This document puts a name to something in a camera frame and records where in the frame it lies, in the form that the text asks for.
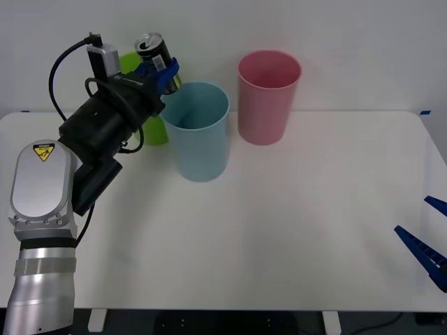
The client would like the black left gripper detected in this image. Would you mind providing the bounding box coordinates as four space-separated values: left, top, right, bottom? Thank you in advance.
104 57 180 117

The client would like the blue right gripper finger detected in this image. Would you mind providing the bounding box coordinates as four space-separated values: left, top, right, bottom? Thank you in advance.
424 195 447 216
394 225 447 293

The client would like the black drink can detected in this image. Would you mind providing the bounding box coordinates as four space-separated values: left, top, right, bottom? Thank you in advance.
135 33 182 96

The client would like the green plastic waste bin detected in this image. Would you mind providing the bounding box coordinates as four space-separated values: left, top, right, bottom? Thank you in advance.
118 51 172 146

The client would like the pale blue plastic waste bin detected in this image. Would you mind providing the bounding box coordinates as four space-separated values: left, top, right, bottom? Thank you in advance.
160 82 230 183

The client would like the pink plastic waste bin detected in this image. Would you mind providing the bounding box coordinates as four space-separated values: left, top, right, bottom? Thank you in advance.
237 50 302 147

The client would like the white table leg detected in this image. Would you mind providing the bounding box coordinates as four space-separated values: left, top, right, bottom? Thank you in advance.
87 308 108 333
321 310 342 334

